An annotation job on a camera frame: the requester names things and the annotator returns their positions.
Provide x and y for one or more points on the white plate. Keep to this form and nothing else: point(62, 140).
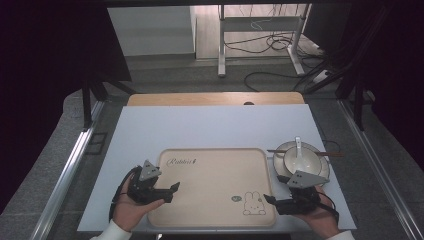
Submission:
point(279, 163)

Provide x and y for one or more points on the wooden table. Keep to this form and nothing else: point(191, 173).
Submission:
point(200, 99)

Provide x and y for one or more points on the black metal stand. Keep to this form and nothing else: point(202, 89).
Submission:
point(87, 106)
point(358, 103)

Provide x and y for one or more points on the white board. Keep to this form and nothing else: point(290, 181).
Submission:
point(206, 126)

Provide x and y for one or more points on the white metal desk frame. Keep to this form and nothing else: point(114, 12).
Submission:
point(221, 40)

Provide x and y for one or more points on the beige tray with rabbit print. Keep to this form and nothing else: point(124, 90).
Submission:
point(213, 186)

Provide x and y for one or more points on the white cabinet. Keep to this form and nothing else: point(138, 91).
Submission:
point(150, 30)

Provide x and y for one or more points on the white bowl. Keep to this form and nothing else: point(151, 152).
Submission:
point(306, 163)

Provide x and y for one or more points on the white power strip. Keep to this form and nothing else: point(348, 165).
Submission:
point(320, 76)

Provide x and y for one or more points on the person's left hand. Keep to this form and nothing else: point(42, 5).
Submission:
point(128, 210)

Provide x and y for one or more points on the white ceramic spoon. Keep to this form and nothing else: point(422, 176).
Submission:
point(298, 150)

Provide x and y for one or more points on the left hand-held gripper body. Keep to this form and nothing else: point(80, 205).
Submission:
point(144, 190)

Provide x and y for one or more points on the person's right hand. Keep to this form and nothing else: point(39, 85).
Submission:
point(320, 221)

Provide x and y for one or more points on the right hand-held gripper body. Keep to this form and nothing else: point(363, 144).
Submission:
point(301, 196)

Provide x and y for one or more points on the brown wooden chopsticks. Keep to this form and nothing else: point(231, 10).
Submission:
point(328, 153)

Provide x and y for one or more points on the aluminium rail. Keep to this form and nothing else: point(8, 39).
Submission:
point(376, 160)
point(66, 173)

